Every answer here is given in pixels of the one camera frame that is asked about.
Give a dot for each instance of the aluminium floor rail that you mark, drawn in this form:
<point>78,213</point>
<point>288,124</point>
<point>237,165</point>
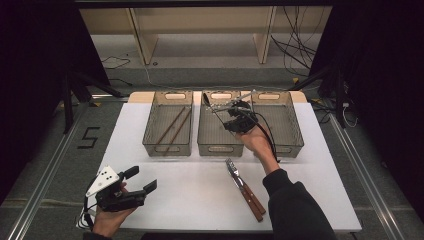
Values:
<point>43,180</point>
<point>366,180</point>

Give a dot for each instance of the white table sheet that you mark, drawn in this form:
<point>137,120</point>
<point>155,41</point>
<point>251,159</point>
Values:
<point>186,200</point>

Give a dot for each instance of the clear grey plastic bin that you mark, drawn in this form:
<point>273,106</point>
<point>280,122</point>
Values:
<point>168,130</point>
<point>213,136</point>
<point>286,123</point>

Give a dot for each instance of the light wooden shelf unit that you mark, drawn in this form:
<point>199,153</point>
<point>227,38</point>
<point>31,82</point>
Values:
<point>200,23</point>

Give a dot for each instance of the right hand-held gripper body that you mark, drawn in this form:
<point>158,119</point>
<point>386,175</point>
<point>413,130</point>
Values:
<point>245,121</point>

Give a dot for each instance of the person's right hand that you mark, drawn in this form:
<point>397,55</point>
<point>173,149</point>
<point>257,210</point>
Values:
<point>256,141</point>

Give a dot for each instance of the black curtain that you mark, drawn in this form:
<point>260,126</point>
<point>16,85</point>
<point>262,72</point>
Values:
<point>383,83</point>
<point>36,83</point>

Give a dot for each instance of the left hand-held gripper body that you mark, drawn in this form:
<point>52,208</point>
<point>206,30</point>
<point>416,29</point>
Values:
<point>106,180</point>

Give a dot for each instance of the person's left hand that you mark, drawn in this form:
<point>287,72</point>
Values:
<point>108,223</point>

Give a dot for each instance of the metal spoon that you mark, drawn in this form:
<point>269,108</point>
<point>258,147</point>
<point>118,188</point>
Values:
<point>205,99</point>

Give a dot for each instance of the black tripod stand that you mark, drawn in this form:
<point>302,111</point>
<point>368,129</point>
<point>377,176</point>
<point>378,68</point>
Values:
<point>71,96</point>
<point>338,96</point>

